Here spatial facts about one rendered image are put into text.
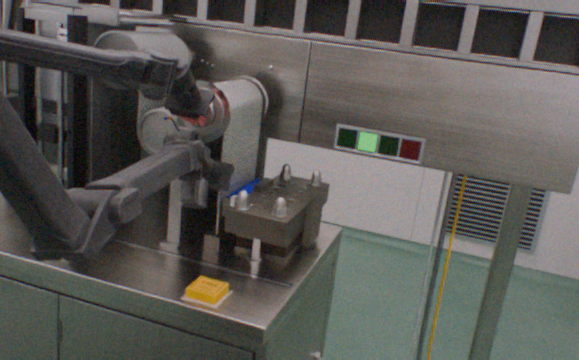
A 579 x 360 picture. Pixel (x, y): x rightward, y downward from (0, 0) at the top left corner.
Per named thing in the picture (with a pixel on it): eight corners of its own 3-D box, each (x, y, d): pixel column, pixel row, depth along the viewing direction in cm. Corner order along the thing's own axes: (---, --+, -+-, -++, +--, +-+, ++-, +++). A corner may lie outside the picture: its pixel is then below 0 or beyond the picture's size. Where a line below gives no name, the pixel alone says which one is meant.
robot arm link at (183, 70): (176, 80, 112) (192, 59, 114) (149, 68, 114) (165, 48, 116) (185, 100, 118) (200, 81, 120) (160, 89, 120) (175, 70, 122)
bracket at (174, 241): (158, 247, 141) (164, 129, 132) (171, 239, 147) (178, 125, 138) (175, 251, 139) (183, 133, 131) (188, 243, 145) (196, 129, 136)
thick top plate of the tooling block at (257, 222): (223, 231, 138) (225, 208, 136) (278, 191, 174) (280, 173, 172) (284, 245, 133) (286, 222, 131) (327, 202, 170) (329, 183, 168)
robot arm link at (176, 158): (117, 194, 78) (47, 194, 80) (122, 232, 80) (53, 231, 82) (212, 138, 119) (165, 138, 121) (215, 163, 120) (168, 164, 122)
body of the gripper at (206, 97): (206, 119, 123) (197, 99, 116) (165, 111, 125) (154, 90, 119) (216, 96, 125) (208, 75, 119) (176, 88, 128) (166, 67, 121)
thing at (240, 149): (217, 206, 141) (223, 136, 136) (252, 185, 163) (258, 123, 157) (218, 207, 141) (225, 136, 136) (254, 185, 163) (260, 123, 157)
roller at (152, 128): (136, 151, 144) (138, 105, 141) (185, 136, 168) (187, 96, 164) (177, 160, 141) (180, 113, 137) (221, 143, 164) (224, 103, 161)
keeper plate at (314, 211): (301, 245, 150) (306, 207, 147) (312, 234, 159) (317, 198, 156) (310, 247, 149) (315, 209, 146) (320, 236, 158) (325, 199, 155)
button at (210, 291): (184, 298, 118) (185, 287, 117) (200, 284, 124) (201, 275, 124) (214, 306, 116) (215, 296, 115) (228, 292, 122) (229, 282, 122)
